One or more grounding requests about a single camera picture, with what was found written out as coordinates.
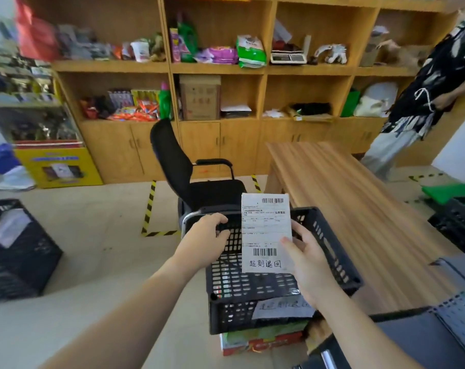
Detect person's right hand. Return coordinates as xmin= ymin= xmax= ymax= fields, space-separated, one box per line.
xmin=280 ymin=220 xmax=339 ymax=310

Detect person's left hand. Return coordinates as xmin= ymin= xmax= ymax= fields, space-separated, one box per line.
xmin=170 ymin=213 xmax=231 ymax=279

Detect white box with handwriting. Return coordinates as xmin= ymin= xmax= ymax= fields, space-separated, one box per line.
xmin=241 ymin=192 xmax=294 ymax=274

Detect grey metal pegboard shelf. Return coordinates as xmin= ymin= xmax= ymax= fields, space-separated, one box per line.
xmin=293 ymin=252 xmax=465 ymax=369

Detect black plastic basket green lid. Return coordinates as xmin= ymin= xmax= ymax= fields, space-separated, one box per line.
xmin=421 ymin=182 xmax=465 ymax=253

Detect person's left forearm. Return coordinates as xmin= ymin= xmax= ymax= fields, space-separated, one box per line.
xmin=38 ymin=259 xmax=189 ymax=369

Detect person's right forearm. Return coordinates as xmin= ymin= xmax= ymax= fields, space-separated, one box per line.
xmin=313 ymin=288 xmax=425 ymax=369

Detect handwritten white paper label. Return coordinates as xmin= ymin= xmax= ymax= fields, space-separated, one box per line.
xmin=251 ymin=295 xmax=317 ymax=320

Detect green red printed carton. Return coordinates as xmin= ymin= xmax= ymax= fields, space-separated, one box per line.
xmin=220 ymin=320 xmax=310 ymax=357

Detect wooden desk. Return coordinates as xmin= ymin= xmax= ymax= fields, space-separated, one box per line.
xmin=264 ymin=141 xmax=463 ymax=316

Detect black mesh office chair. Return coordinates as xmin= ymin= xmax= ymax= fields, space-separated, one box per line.
xmin=149 ymin=118 xmax=248 ymax=227

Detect upright cardboard carton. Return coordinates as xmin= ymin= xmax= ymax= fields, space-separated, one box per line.
xmin=178 ymin=74 xmax=222 ymax=121

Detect green bottle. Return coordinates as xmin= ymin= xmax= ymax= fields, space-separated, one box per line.
xmin=158 ymin=82 xmax=173 ymax=119

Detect pile of red snack packets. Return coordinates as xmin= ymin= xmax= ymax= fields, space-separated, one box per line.
xmin=80 ymin=88 xmax=160 ymax=122

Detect black yellow bundle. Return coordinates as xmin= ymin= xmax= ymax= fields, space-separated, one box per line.
xmin=286 ymin=102 xmax=333 ymax=121

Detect yellow display stand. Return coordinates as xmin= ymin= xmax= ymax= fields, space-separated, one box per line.
xmin=0 ymin=53 xmax=104 ymax=189

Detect white cloth bag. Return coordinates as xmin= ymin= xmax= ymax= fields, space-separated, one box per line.
xmin=353 ymin=81 xmax=399 ymax=118

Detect purple packets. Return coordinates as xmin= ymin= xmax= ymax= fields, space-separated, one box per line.
xmin=193 ymin=46 xmax=239 ymax=65

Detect white plastic bag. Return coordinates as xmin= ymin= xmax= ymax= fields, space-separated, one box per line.
xmin=0 ymin=166 xmax=36 ymax=192

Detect green white bag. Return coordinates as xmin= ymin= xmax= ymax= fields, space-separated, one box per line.
xmin=236 ymin=34 xmax=268 ymax=69

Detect tall green packet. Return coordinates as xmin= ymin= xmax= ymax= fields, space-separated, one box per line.
xmin=177 ymin=22 xmax=199 ymax=63

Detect white electronic scale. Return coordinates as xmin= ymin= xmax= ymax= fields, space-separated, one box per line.
xmin=270 ymin=34 xmax=312 ymax=66

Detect blue bag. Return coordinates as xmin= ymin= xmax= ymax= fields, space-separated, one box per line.
xmin=0 ymin=143 xmax=22 ymax=175

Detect white figurine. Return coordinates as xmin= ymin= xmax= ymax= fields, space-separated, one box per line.
xmin=313 ymin=43 xmax=348 ymax=65

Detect wooden wall cabinet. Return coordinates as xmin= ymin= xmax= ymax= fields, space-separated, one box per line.
xmin=21 ymin=0 xmax=465 ymax=185

